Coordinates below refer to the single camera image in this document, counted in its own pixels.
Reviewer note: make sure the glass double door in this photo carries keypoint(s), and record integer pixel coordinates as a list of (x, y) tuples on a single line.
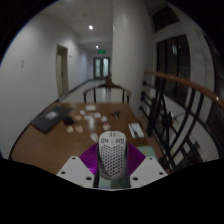
[(101, 68)]

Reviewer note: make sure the wood-topped black metal railing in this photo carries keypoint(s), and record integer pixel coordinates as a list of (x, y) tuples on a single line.
[(186, 83)]

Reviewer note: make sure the small black box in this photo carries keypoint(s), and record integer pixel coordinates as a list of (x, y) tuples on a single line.
[(67, 120)]

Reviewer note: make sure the beige card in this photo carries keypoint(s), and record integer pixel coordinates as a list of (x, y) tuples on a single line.
[(79, 128), (69, 129)]

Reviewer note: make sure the dark closed laptop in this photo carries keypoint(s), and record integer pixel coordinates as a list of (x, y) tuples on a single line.
[(51, 118)]

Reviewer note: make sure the green exit sign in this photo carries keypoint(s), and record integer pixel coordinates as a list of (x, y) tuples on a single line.
[(101, 51)]

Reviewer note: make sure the pink-edged white card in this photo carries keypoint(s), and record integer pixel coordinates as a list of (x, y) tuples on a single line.
[(106, 126)]

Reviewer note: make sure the dark framed window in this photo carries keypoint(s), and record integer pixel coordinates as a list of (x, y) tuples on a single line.
[(173, 63)]

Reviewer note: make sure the white wall switch plate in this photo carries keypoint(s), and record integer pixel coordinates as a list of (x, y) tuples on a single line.
[(22, 63)]

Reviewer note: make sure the white perforated computer mouse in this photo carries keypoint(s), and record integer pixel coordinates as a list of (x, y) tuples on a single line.
[(112, 153)]

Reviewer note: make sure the white notepad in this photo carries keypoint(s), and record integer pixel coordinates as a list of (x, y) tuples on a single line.
[(136, 130)]

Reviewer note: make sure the dark key bunch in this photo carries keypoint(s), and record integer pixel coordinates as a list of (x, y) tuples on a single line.
[(115, 114)]

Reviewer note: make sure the wooden armchair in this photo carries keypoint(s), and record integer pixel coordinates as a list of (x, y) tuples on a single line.
[(106, 86), (108, 78)]

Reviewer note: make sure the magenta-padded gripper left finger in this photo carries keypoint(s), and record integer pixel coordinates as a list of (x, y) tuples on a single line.
[(87, 156)]

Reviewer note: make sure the beige side door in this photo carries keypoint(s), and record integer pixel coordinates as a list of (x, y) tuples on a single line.
[(62, 71)]

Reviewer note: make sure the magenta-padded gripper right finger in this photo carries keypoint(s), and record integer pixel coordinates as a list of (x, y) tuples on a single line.
[(136, 159)]

